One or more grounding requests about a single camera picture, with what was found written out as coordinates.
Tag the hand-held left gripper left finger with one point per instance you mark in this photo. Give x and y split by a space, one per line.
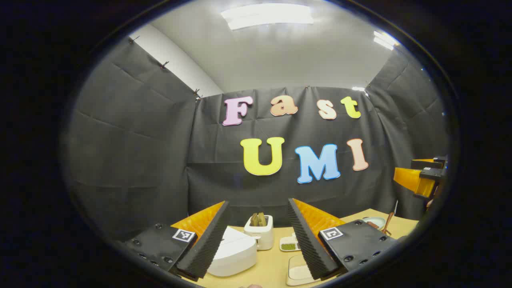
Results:
210 244

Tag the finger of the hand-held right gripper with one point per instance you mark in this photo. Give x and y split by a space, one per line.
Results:
412 180
430 164

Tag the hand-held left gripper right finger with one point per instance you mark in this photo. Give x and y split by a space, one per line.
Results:
306 244

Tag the white rice cooker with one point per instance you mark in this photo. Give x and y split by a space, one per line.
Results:
234 252

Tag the brown wooden spoon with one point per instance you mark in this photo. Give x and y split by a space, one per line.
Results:
388 222

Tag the white divided grain dish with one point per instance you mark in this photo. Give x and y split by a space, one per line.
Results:
288 240

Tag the green mung beans pile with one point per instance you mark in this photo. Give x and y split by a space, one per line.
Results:
288 246

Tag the clear plastic tray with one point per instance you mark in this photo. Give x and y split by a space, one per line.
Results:
296 260

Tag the white toaster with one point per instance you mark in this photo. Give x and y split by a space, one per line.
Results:
262 238

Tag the brown bread slice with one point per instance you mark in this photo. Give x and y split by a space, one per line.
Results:
253 219
262 218

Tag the pale green plate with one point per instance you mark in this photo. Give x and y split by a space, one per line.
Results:
376 220

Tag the brown meat slice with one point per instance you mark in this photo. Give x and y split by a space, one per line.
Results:
372 225

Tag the black backdrop cloth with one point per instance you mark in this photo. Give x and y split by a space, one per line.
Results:
140 160

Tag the ceiling light panel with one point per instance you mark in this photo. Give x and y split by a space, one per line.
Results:
386 40
268 15

